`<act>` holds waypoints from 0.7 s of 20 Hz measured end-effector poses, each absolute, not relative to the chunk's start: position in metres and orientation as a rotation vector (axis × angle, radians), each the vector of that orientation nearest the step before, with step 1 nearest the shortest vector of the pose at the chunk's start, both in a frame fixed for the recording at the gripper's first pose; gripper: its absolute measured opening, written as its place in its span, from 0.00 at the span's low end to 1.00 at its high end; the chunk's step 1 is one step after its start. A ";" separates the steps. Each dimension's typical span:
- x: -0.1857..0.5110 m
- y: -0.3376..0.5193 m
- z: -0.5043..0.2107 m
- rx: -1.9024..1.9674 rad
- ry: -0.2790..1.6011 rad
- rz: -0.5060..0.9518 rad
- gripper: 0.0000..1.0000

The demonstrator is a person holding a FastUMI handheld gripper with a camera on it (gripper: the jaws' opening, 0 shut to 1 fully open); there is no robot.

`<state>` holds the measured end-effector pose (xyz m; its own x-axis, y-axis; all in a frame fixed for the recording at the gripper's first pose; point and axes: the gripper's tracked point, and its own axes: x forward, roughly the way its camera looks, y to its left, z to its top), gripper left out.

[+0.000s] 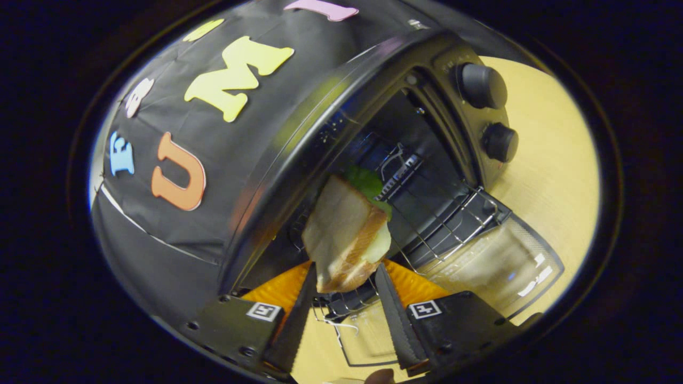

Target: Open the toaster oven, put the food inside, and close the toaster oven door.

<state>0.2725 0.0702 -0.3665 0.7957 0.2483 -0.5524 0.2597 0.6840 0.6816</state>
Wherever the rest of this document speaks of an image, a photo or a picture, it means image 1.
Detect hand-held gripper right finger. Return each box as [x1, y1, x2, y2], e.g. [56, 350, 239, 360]
[375, 260, 521, 371]

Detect black toaster oven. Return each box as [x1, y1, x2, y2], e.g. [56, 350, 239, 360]
[219, 27, 565, 369]

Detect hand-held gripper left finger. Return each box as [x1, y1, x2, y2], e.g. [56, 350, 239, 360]
[184, 261, 318, 377]

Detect sandwich with lettuce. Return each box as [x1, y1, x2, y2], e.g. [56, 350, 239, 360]
[301, 165, 394, 294]

